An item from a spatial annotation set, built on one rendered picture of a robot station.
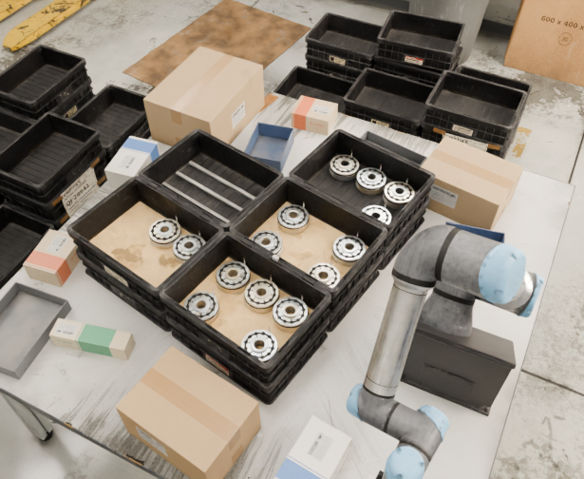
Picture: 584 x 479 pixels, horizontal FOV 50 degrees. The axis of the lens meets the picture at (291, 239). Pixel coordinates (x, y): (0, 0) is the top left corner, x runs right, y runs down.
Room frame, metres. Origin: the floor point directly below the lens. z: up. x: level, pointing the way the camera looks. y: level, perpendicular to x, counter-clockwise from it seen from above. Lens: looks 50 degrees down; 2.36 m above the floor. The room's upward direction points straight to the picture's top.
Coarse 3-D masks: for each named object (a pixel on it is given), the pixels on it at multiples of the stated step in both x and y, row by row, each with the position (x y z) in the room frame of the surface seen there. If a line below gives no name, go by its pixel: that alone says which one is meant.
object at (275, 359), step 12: (216, 240) 1.20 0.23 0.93; (240, 240) 1.20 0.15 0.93; (204, 252) 1.15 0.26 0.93; (192, 264) 1.11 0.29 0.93; (276, 264) 1.10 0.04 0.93; (180, 276) 1.07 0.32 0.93; (300, 276) 1.06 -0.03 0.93; (168, 288) 1.02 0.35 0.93; (168, 300) 0.98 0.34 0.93; (324, 300) 0.98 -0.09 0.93; (180, 312) 0.95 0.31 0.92; (312, 312) 0.94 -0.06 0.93; (204, 324) 0.90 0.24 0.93; (216, 336) 0.87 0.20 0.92; (300, 336) 0.87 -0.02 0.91; (228, 348) 0.84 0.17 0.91; (240, 348) 0.83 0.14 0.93; (288, 348) 0.83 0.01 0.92; (252, 360) 0.79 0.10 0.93; (276, 360) 0.79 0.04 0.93; (264, 372) 0.77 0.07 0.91
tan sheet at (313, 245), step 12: (288, 204) 1.44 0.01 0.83; (276, 216) 1.38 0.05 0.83; (264, 228) 1.33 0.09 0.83; (276, 228) 1.33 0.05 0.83; (312, 228) 1.33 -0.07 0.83; (324, 228) 1.33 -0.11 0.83; (288, 240) 1.28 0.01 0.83; (300, 240) 1.28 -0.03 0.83; (312, 240) 1.28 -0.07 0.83; (324, 240) 1.28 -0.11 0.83; (288, 252) 1.23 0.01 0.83; (300, 252) 1.23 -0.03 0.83; (312, 252) 1.23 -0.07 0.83; (324, 252) 1.23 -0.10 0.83; (300, 264) 1.18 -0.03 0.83; (312, 264) 1.18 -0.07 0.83; (336, 264) 1.18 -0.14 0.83
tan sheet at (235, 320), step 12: (252, 276) 1.14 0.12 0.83; (204, 288) 1.09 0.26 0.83; (216, 288) 1.09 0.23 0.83; (228, 300) 1.05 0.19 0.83; (240, 300) 1.05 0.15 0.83; (228, 312) 1.01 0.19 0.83; (240, 312) 1.01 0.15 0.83; (252, 312) 1.01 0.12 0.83; (216, 324) 0.96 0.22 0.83; (228, 324) 0.96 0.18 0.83; (240, 324) 0.96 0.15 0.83; (252, 324) 0.96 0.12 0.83; (264, 324) 0.96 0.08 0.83; (228, 336) 0.92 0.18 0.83; (240, 336) 0.92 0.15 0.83; (276, 336) 0.92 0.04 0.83; (288, 336) 0.92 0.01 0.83
